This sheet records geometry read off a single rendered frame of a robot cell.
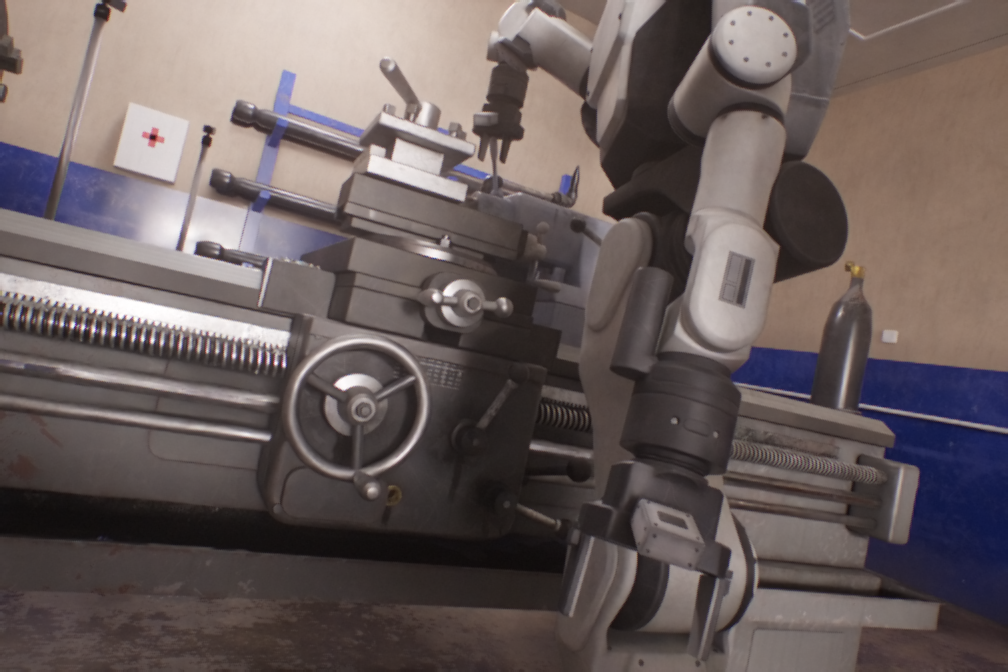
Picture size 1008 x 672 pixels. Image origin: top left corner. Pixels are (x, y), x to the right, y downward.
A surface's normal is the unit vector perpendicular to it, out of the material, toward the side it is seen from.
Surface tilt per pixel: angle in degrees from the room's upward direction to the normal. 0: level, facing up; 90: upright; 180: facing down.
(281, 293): 90
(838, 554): 90
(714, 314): 77
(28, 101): 90
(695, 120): 146
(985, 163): 90
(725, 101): 165
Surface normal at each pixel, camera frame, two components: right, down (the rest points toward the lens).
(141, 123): 0.43, 0.04
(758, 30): 0.13, -0.27
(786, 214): 0.47, -0.21
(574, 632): -0.88, -0.22
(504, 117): -0.37, -0.14
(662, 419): -0.47, -0.41
